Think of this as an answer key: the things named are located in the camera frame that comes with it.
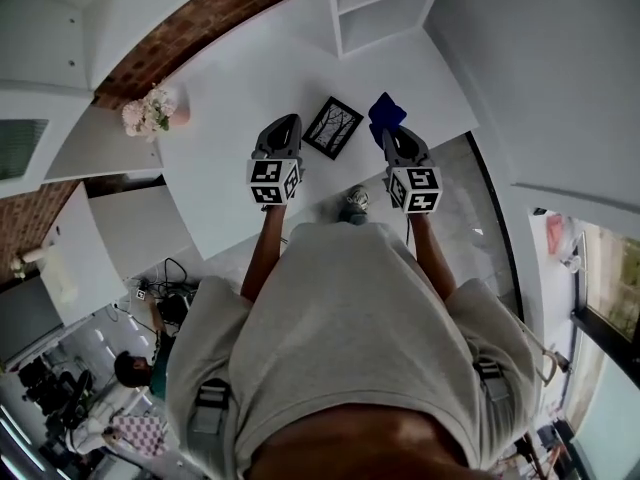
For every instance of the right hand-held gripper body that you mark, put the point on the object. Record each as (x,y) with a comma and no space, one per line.
(417,183)

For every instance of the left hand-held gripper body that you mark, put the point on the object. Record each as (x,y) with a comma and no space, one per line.
(272,173)

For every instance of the black picture frame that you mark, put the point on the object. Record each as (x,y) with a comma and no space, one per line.
(332,128)

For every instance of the blue cleaning cloth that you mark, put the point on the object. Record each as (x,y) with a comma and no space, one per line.
(387,113)

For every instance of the person's right forearm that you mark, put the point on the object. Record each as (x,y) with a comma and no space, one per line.
(430,258)

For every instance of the person's left forearm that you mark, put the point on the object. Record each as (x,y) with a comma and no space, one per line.
(265,253)

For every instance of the person's grey shoe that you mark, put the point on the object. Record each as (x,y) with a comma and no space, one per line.
(356,203)

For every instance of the white table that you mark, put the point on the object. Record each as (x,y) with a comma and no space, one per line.
(240,93)

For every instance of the pink flower vase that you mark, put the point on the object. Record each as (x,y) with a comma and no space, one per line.
(181,110)

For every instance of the pink flower bouquet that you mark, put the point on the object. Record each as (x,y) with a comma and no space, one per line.
(145,113)

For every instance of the pink bag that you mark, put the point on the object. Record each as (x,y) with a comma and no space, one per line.
(556,233)

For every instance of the person's grey shirt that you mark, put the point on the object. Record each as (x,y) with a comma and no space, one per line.
(350,318)

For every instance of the clear plastic bag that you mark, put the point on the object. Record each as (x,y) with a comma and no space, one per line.
(575,245)

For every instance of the small black-white floor tag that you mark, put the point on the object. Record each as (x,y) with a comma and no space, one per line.
(140,295)

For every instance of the small white side cabinet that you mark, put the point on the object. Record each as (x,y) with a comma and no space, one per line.
(75,248)

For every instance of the small white flower vase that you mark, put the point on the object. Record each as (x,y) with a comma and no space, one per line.
(30,260)

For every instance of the person's chin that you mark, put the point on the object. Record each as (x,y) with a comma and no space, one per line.
(360,443)

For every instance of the grey board panel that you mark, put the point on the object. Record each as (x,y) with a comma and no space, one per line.
(30,318)

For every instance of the checkered cloth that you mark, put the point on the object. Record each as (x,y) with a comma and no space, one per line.
(140,435)

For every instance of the black office chair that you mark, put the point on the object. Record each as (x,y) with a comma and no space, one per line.
(55,393)

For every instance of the chair with metal frame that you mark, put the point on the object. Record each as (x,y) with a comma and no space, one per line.
(550,368)

